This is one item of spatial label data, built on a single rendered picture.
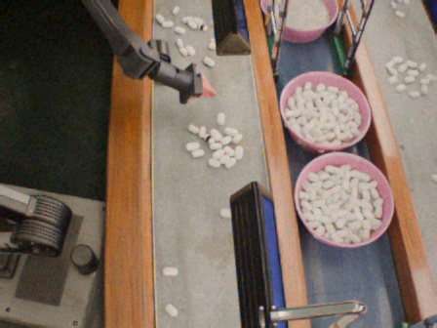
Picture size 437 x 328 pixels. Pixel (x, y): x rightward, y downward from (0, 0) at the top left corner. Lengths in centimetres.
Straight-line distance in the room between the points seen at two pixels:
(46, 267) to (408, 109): 120
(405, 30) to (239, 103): 67
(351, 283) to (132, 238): 57
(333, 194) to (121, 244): 56
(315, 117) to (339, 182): 21
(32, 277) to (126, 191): 46
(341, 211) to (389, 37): 68
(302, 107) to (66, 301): 89
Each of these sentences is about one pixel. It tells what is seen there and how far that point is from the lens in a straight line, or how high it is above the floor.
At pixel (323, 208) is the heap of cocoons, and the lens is 127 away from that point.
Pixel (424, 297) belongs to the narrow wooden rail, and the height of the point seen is 76.
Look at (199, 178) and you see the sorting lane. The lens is 127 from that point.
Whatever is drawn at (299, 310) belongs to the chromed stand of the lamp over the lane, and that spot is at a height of 112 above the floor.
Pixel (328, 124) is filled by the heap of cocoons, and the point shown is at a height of 74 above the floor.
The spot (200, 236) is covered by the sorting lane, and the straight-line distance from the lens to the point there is 121.
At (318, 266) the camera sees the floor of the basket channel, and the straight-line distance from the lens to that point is 128.
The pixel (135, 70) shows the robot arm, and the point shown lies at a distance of 121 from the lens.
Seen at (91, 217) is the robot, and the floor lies 47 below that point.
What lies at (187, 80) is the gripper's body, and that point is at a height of 88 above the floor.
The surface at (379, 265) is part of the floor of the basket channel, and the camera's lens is 133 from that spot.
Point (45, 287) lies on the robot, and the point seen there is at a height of 48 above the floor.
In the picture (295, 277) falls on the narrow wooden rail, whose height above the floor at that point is 76.
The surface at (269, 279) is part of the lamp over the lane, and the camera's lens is 80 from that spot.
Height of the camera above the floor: 187
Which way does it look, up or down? 61 degrees down
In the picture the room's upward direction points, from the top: 3 degrees clockwise
